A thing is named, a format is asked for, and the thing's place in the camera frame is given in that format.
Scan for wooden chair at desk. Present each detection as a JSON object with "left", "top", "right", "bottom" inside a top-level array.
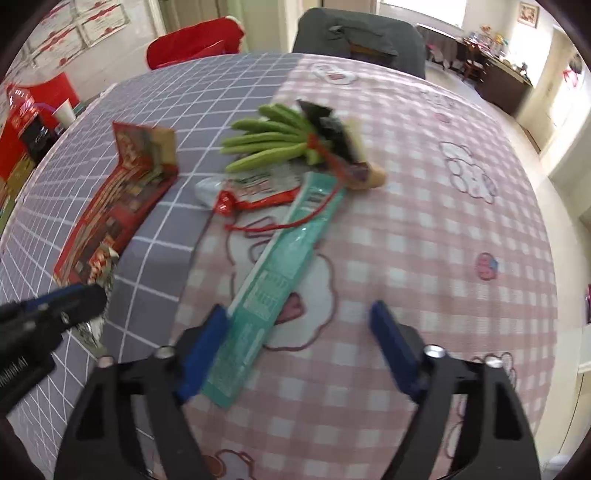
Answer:
[{"left": 462, "top": 41, "right": 485, "bottom": 83}]

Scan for round table dark cloth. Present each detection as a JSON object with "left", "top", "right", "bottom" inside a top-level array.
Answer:
[{"left": 416, "top": 24, "right": 458, "bottom": 68}]

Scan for chair with grey jacket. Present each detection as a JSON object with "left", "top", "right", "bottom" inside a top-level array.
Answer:
[{"left": 293, "top": 8, "right": 427, "bottom": 79}]

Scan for cola bottle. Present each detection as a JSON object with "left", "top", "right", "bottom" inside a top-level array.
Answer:
[{"left": 7, "top": 84, "right": 39, "bottom": 136}]

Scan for red covered chair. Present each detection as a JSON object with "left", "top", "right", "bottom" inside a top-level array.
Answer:
[{"left": 146, "top": 16, "right": 245, "bottom": 70}]

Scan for red white snack wrapper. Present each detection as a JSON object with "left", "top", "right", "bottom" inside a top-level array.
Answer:
[{"left": 194, "top": 164, "right": 303, "bottom": 217}]

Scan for teal toothpaste box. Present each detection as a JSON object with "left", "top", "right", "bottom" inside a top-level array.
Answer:
[{"left": 204, "top": 172, "right": 344, "bottom": 408}]

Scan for checkered pink grey tablecloth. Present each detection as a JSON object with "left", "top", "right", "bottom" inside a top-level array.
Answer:
[{"left": 1, "top": 53, "right": 557, "bottom": 479}]

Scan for white paper cup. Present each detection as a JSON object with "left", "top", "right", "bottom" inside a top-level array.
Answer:
[{"left": 52, "top": 99, "right": 76, "bottom": 129}]

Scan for dark wooden desk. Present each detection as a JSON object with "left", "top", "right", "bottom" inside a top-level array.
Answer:
[{"left": 475, "top": 55, "right": 532, "bottom": 117}]

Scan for framed wall picture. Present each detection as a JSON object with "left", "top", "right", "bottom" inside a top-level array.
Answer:
[{"left": 517, "top": 1, "right": 540, "bottom": 28}]

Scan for red printed flyer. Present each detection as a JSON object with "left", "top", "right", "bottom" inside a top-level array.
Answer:
[{"left": 53, "top": 122, "right": 178, "bottom": 286}]

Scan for award certificates on wall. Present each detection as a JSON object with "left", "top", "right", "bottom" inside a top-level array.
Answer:
[{"left": 6, "top": 1, "right": 130, "bottom": 78}]

